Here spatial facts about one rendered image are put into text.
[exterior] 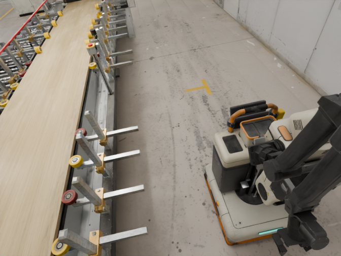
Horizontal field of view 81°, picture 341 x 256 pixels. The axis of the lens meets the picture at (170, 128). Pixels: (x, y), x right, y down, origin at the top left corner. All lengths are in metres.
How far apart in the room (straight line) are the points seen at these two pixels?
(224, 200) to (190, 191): 0.45
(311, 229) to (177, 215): 1.40
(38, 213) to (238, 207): 1.36
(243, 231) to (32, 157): 1.58
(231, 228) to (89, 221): 1.01
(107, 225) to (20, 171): 0.68
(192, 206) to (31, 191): 1.31
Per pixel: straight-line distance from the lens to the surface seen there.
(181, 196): 2.10
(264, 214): 1.80
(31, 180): 1.54
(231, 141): 1.42
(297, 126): 0.91
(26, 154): 1.72
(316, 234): 0.80
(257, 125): 1.42
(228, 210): 1.76
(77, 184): 1.09
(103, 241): 1.21
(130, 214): 2.13
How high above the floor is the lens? 1.92
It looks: 47 degrees down
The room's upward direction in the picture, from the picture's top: 10 degrees counter-clockwise
